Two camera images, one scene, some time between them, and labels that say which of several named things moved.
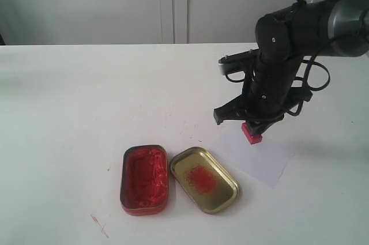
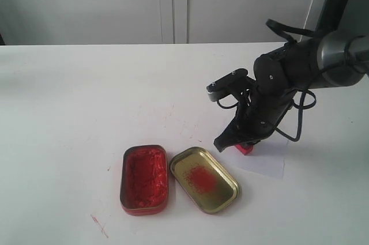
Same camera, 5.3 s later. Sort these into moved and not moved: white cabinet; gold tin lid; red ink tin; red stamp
Moved: red stamp
Not moved: white cabinet; red ink tin; gold tin lid
